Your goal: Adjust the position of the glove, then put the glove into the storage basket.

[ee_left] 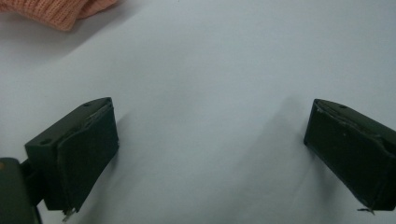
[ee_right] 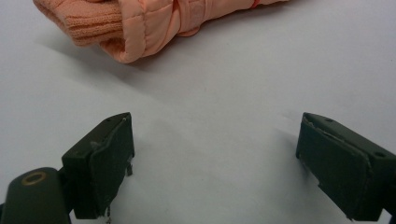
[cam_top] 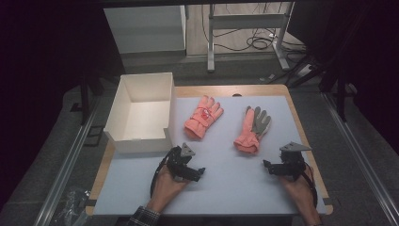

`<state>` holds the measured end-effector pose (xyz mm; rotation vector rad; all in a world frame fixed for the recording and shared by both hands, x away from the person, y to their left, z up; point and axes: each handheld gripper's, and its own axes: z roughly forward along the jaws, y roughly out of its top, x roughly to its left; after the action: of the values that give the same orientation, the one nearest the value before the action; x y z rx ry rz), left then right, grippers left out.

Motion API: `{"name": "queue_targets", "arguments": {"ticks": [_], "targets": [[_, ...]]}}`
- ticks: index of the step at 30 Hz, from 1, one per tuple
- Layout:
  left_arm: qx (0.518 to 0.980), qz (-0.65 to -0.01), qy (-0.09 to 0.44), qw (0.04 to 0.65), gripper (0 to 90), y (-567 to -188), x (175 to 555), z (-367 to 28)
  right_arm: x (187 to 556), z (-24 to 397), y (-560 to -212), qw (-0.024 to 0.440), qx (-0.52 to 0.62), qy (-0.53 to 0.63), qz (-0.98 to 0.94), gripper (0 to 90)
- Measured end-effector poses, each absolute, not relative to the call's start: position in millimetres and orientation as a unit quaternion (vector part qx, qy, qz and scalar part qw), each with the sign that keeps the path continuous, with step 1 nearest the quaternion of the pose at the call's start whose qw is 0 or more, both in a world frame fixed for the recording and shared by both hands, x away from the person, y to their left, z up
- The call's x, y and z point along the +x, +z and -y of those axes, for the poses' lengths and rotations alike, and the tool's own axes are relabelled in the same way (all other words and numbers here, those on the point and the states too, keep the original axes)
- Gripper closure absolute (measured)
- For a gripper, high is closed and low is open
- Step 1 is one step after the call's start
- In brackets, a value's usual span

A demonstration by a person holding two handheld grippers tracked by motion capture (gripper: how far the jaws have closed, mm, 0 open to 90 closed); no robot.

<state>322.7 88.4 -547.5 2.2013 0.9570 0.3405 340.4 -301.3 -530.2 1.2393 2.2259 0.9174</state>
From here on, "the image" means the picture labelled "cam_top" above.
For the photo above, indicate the pink glove with grey palm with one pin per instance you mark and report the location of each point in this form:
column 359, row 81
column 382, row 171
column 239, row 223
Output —
column 251, row 133

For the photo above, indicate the aluminium rail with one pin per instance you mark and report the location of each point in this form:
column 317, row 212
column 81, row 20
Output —
column 360, row 157
column 67, row 163

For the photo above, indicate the white power strip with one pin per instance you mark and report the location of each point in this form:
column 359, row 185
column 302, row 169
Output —
column 304, row 70

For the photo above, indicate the light blue table mat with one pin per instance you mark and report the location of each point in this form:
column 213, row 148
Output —
column 226, row 185

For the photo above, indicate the grey metal desk frame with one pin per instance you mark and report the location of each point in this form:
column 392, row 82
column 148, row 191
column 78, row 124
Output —
column 244, row 21

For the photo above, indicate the person's right hand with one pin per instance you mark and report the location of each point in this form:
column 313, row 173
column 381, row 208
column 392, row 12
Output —
column 302, row 194

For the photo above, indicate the black floor bracket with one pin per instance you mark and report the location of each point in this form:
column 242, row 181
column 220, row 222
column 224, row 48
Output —
column 94, row 135

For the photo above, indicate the person's left hand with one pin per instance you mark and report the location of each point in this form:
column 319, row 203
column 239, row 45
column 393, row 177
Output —
column 164, row 191

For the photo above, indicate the white cabinet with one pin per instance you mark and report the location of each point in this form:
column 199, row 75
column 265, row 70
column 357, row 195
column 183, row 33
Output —
column 147, row 29

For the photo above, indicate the pink glove with red print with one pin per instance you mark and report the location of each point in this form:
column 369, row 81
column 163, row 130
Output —
column 202, row 117

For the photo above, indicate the white box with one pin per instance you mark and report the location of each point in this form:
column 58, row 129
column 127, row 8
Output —
column 142, row 117

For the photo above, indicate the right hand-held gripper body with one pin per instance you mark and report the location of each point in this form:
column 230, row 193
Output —
column 293, row 163

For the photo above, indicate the clear plastic bag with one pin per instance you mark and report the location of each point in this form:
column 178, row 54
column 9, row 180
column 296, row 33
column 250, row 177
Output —
column 72, row 205

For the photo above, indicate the black metal stand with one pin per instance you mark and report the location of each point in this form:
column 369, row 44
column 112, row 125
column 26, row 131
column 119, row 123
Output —
column 84, row 100
column 340, row 94

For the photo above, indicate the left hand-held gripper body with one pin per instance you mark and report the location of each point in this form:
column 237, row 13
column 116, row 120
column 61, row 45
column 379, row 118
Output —
column 177, row 161

